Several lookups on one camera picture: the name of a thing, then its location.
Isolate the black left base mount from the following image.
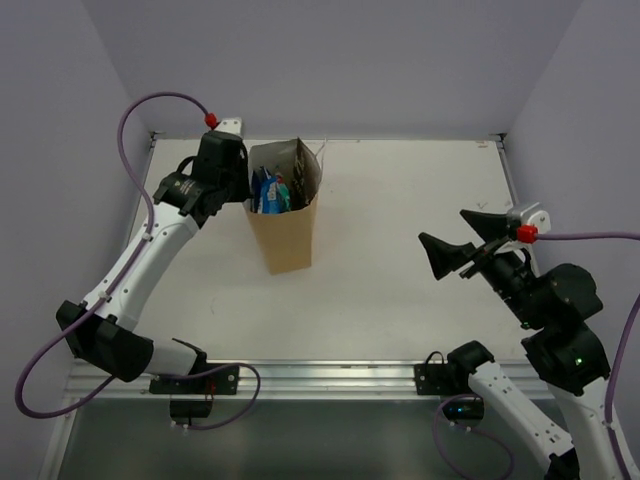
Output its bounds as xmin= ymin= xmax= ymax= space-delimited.
xmin=149 ymin=362 xmax=240 ymax=424

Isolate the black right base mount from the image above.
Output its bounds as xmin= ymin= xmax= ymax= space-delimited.
xmin=414 ymin=351 xmax=485 ymax=426

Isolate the aluminium table rail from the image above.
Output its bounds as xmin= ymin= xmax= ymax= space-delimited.
xmin=64 ymin=357 xmax=569 ymax=401

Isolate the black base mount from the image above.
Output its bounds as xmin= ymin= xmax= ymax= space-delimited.
xmin=414 ymin=351 xmax=485 ymax=426
xmin=149 ymin=362 xmax=240 ymax=424

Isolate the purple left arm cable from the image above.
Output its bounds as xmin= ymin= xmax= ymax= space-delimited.
xmin=14 ymin=91 xmax=211 ymax=419

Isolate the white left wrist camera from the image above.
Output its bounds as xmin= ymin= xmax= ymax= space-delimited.
xmin=204 ymin=113 xmax=244 ymax=138

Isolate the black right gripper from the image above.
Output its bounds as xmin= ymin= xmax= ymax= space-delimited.
xmin=419 ymin=207 xmax=546 ymax=328

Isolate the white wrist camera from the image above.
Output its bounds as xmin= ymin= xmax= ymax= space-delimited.
xmin=503 ymin=202 xmax=551 ymax=251
xmin=204 ymin=113 xmax=244 ymax=138

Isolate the blue Kettle vinegar chips bag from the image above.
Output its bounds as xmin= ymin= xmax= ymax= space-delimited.
xmin=252 ymin=166 xmax=282 ymax=214

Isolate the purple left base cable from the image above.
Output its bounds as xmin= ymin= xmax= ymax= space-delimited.
xmin=172 ymin=363 xmax=261 ymax=432

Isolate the brown Kettle chips bag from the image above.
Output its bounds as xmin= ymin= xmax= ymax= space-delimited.
xmin=290 ymin=138 xmax=322 ymax=210

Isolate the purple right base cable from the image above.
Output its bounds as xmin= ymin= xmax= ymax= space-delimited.
xmin=432 ymin=393 xmax=516 ymax=480

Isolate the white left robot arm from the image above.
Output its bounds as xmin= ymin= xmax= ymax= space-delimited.
xmin=56 ymin=126 xmax=249 ymax=393

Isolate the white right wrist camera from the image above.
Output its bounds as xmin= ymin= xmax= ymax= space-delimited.
xmin=503 ymin=202 xmax=551 ymax=251

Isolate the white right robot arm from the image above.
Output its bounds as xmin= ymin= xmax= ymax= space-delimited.
xmin=414 ymin=202 xmax=639 ymax=479

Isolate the brown paper bag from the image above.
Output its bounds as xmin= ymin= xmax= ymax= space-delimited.
xmin=245 ymin=137 xmax=324 ymax=275

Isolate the teal Fox's mint candy bag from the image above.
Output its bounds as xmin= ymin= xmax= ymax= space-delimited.
xmin=275 ymin=173 xmax=292 ymax=213

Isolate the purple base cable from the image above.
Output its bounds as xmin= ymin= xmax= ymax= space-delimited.
xmin=432 ymin=393 xmax=516 ymax=480
xmin=172 ymin=363 xmax=261 ymax=432

